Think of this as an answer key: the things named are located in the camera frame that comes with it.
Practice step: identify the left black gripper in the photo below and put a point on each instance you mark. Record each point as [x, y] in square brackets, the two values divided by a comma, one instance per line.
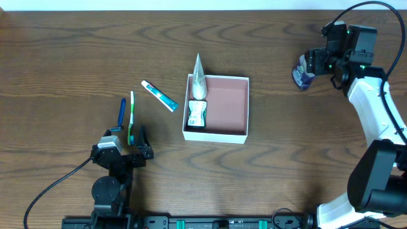
[128, 159]

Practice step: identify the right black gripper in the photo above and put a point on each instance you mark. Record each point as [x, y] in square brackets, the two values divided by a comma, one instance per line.
[317, 61]

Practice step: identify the blue foam soap pump bottle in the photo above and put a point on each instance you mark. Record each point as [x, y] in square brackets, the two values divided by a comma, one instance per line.
[300, 76]

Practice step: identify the small green toothpaste tube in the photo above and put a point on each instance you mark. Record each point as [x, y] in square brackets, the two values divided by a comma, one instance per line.
[165, 100]

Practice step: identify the green white sachet pack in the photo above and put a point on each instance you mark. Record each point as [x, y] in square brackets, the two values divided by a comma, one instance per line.
[197, 111]

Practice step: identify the white Pantene tube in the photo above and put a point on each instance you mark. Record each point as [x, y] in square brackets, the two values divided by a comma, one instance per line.
[199, 86]

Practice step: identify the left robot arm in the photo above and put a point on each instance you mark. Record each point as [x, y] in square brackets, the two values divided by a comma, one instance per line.
[112, 193]

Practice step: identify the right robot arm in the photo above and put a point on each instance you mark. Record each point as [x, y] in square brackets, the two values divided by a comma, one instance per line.
[373, 192]

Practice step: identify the green white toothbrush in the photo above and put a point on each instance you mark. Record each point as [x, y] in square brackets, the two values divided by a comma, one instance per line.
[131, 119]

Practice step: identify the blue disposable razor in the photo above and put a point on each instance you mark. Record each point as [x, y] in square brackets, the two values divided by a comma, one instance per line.
[121, 113]

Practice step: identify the white cardboard box pink interior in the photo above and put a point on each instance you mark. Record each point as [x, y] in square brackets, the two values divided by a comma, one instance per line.
[227, 113]

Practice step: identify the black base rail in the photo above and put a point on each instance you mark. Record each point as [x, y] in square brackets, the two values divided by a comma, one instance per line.
[283, 221]

